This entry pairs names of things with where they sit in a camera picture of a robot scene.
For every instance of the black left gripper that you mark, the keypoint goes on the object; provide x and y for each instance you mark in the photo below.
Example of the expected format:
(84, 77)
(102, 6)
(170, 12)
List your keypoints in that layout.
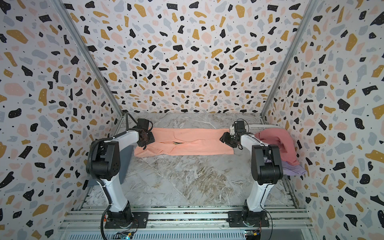
(151, 139)

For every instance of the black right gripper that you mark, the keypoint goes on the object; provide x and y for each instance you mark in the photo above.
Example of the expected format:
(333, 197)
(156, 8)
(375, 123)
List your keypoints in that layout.
(229, 137)

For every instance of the peach graphic t-shirt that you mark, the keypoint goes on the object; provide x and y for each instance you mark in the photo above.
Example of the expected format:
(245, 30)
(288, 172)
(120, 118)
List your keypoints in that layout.
(185, 142)

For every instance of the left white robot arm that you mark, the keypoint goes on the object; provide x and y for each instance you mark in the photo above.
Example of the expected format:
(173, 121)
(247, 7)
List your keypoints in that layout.
(118, 205)

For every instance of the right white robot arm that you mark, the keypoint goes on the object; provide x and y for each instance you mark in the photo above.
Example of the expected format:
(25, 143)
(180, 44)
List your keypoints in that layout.
(266, 170)

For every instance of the white plastic laundry basket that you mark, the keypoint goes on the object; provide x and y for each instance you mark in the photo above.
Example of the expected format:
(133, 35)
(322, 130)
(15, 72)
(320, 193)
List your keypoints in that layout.
(256, 128)

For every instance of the dark pink t-shirt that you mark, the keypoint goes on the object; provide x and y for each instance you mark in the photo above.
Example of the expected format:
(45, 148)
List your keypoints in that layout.
(282, 139)

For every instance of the lavender t-shirt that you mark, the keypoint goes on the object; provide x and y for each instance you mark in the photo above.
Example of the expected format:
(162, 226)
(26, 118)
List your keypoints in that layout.
(291, 170)

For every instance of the right green circuit board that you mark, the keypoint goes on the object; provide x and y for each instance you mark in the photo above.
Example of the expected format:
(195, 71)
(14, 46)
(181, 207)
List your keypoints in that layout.
(253, 235)

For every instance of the green circuit board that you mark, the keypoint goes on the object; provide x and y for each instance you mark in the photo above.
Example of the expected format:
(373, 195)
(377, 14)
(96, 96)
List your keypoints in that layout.
(253, 235)
(124, 236)

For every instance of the left green circuit board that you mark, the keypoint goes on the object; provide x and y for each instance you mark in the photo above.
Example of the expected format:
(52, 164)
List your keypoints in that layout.
(124, 236)

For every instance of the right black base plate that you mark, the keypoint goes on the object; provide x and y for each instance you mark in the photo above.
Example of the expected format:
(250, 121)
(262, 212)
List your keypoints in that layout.
(238, 219)

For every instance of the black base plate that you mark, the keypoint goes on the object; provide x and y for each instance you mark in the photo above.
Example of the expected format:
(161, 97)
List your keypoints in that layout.
(139, 220)
(238, 219)

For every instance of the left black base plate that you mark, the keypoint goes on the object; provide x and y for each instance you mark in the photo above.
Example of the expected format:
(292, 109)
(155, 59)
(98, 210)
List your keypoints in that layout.
(139, 220)

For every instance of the left aluminium corner post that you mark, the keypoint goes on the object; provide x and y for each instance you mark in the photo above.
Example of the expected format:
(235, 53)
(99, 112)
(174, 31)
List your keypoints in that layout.
(69, 23)

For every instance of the aluminium corner post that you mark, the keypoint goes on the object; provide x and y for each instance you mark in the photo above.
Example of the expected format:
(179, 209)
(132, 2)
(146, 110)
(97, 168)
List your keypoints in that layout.
(290, 54)
(69, 23)

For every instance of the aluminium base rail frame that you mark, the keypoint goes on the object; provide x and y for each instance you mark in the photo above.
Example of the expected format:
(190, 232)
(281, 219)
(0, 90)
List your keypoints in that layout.
(189, 223)

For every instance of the right aluminium corner post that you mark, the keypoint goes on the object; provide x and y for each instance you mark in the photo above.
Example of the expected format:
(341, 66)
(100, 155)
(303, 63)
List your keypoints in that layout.
(290, 54)

